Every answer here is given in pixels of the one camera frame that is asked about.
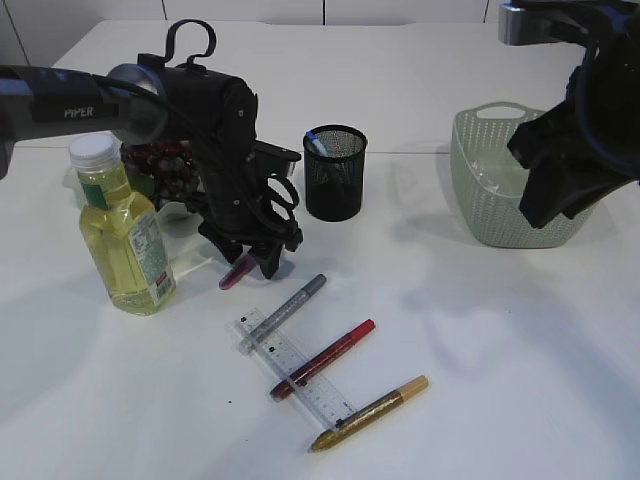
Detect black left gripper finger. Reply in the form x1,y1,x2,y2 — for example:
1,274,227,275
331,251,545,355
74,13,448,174
252,242,283,279
198,222,243,264

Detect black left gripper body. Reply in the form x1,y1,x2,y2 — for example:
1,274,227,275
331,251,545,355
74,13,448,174
159,67,303,251

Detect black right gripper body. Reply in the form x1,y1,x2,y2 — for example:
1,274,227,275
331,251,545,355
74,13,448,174
507,34,639,229

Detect pink scissors with purple sheath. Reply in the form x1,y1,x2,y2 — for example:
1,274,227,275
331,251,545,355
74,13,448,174
218,253,257,291

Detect transparent plastic ruler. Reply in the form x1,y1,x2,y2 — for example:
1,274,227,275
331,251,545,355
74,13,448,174
233,309,356,430

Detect purple grape bunch with leaves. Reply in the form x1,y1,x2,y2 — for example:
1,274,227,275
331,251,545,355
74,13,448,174
120,141,204,211

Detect blue scissors with sheath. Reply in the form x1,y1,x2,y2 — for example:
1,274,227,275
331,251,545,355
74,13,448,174
305,130,329,157

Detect clear plastic sheet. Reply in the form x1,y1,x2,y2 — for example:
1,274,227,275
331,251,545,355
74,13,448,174
471,158,506,194

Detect yellow tea bottle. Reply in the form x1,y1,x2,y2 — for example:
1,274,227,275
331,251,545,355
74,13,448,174
69,133,176,316

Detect red glitter pen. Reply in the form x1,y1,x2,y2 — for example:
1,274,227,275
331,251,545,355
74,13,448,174
270,319,376,402

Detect gold glitter pen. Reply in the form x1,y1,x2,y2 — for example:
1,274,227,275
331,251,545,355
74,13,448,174
308,375,430,453

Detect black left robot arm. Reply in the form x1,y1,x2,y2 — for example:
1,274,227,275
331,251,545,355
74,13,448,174
1,64,303,278

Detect green wavy glass plate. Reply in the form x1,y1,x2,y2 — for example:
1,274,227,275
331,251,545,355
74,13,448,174
69,134,200,229

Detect silver glitter pen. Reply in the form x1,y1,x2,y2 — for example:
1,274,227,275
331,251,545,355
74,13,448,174
239,274,327,354

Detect black mesh pen holder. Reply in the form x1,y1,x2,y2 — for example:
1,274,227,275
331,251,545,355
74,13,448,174
303,124,368,222

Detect green woven plastic basket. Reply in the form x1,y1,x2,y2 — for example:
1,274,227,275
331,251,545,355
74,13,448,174
450,101,595,249

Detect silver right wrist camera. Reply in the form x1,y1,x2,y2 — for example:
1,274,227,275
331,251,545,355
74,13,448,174
498,1,589,46

